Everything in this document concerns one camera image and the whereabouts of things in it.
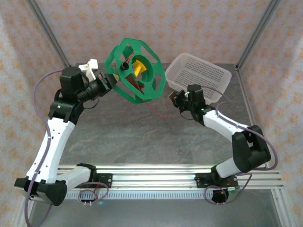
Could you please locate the thin red cable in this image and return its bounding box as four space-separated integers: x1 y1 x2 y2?
116 54 175 119

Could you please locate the white perforated plastic basket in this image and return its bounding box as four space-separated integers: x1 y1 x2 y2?
165 52 232 104

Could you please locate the green cable spool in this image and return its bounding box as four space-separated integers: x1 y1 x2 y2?
105 37 167 105

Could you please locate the grey metal sheet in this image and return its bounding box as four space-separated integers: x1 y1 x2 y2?
14 198 294 227

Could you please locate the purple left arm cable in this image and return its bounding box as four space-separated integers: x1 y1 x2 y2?
25 70 110 227

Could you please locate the aluminium frame post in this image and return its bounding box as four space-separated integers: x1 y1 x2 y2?
236 0 282 70
26 0 72 70

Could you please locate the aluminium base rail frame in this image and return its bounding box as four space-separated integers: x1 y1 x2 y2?
25 164 285 191

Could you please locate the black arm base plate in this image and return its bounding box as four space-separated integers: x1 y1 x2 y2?
194 172 238 189
89 173 113 189

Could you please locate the slotted grey cable duct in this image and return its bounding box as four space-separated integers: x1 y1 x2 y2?
66 191 214 200

